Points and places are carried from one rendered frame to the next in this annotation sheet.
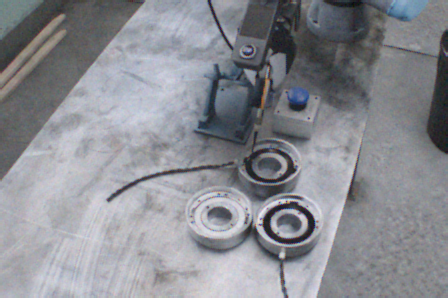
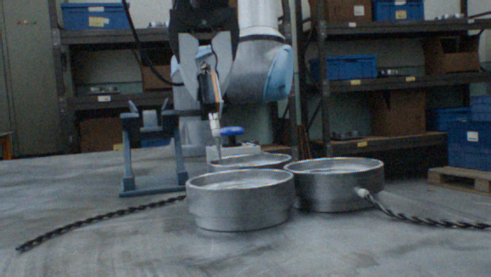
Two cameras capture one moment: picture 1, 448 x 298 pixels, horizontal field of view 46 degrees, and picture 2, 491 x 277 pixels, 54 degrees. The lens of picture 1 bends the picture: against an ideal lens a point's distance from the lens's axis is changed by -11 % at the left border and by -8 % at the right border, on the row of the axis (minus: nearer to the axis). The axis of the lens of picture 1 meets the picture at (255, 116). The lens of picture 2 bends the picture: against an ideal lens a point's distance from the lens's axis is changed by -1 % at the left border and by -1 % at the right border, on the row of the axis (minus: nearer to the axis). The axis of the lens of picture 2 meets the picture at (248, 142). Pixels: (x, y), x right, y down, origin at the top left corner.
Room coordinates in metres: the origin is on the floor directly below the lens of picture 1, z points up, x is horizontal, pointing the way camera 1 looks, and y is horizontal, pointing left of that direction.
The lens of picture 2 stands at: (0.13, 0.30, 0.92)
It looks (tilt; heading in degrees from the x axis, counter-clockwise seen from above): 5 degrees down; 328
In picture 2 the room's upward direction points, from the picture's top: 4 degrees counter-clockwise
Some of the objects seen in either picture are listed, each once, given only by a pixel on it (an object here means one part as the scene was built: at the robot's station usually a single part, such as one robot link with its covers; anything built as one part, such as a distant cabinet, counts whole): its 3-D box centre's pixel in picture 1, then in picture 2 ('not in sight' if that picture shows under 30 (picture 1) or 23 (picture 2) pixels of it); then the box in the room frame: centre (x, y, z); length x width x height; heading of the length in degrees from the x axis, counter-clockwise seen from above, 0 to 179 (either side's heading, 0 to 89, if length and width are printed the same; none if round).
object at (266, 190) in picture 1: (269, 168); (250, 175); (0.64, -0.02, 0.82); 0.10 x 0.10 x 0.04
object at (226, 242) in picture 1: (219, 219); (241, 198); (0.54, 0.06, 0.82); 0.10 x 0.10 x 0.04
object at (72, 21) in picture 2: not in sight; (96, 21); (4.18, -0.85, 1.61); 0.52 x 0.38 x 0.22; 75
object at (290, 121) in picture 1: (298, 111); (232, 159); (0.78, -0.08, 0.82); 0.08 x 0.07 x 0.05; 162
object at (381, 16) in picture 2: not in sight; (389, 13); (3.37, -3.39, 1.61); 0.52 x 0.38 x 0.22; 75
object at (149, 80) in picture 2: not in sight; (163, 68); (4.01, -1.32, 1.19); 0.52 x 0.42 x 0.38; 72
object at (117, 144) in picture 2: not in sight; (105, 139); (4.16, -0.82, 0.64); 0.49 x 0.40 x 0.37; 77
